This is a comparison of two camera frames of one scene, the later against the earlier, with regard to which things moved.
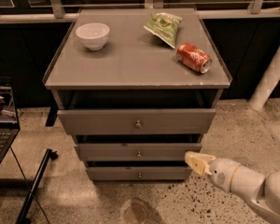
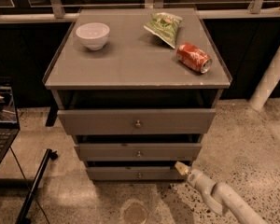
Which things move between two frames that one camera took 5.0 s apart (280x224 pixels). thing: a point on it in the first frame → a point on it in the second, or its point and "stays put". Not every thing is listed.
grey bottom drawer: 139,174 stays put
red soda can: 194,57 stays put
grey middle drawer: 135,151 stays put
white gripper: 222,173 → 193,175
